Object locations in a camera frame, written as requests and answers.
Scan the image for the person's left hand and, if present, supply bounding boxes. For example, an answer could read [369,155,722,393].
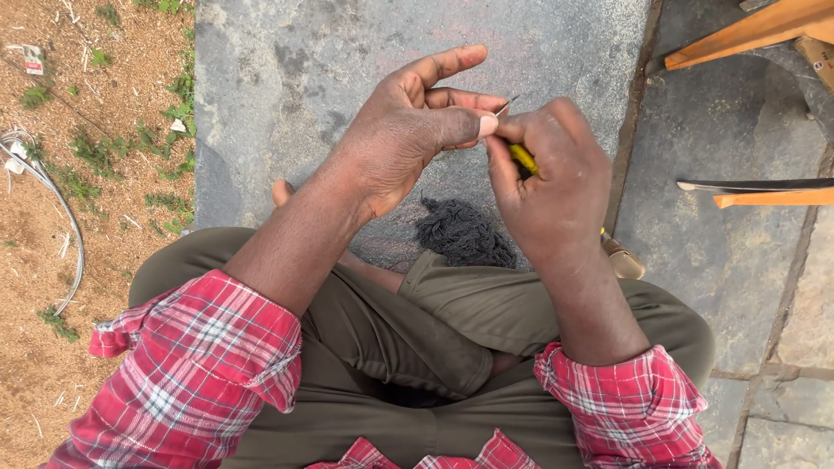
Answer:
[339,44,510,226]

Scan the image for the person's right hand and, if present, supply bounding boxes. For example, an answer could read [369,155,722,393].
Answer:
[485,97,613,269]

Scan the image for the yellow handled needle tool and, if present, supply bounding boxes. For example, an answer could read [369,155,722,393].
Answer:
[493,94,541,178]

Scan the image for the dark grey yarn bundle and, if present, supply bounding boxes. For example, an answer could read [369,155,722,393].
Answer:
[415,195,517,270]

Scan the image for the person's bare foot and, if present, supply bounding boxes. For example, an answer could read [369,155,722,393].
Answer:
[271,180,407,294]

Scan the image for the black flat blade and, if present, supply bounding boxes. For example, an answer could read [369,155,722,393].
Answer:
[676,177,834,194]

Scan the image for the orange wooden stick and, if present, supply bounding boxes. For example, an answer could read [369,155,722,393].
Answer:
[713,188,834,210]

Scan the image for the olive green trousers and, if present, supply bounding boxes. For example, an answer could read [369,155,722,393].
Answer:
[128,226,717,469]

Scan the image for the orange wooden plank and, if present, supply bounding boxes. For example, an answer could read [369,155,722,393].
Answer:
[664,0,834,72]

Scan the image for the brown cardboard box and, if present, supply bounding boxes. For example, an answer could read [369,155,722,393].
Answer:
[793,35,834,92]

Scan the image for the red plaid shirt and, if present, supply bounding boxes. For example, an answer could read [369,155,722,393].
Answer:
[38,269,725,469]

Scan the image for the green weeds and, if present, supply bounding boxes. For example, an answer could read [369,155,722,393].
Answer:
[18,0,196,344]

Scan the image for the white cable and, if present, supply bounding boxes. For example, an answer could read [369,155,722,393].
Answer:
[0,129,86,317]

